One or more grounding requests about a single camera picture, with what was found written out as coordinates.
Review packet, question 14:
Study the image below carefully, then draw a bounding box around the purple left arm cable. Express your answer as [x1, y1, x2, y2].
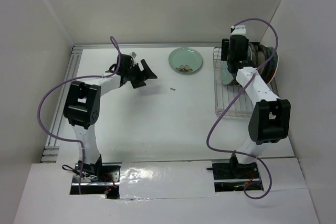
[37, 36, 124, 196]

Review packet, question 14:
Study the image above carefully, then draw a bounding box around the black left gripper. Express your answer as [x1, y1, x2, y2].
[125, 59, 158, 89]

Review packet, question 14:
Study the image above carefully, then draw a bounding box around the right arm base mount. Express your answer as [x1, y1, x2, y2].
[206, 162, 264, 193]

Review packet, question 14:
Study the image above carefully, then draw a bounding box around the silver tape sheet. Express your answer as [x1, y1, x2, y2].
[119, 161, 216, 200]

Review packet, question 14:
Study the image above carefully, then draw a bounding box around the chrome wire dish rack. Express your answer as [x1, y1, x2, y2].
[213, 43, 274, 118]

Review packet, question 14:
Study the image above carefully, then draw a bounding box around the aluminium rail frame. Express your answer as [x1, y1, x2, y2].
[40, 45, 82, 164]

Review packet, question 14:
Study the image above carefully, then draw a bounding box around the mint flower plate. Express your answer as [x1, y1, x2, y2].
[220, 61, 234, 86]
[168, 47, 203, 75]

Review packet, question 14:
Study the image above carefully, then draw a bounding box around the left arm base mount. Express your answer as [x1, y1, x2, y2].
[62, 164, 121, 199]

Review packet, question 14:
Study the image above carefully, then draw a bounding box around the large red teal floral plate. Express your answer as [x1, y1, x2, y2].
[265, 53, 278, 84]

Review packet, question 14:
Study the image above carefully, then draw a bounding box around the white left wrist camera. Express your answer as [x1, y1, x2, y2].
[130, 52, 137, 59]

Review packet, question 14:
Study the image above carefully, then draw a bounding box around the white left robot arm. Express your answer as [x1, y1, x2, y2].
[63, 54, 157, 182]

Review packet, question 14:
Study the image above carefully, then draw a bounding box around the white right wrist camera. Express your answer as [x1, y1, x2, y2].
[230, 25, 246, 36]

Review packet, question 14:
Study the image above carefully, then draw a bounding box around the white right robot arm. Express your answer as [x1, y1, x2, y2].
[221, 35, 291, 178]

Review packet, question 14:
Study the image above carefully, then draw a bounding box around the small red teal floral plate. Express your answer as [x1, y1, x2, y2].
[249, 43, 258, 65]

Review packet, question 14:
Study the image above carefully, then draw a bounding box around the brown rim cream plate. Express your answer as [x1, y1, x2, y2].
[256, 44, 266, 67]
[262, 47, 271, 76]

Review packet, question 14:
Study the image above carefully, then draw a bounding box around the dark blue blossom plate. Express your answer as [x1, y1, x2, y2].
[268, 47, 278, 76]

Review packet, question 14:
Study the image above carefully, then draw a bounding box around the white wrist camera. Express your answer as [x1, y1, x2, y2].
[130, 52, 137, 59]
[230, 25, 246, 36]

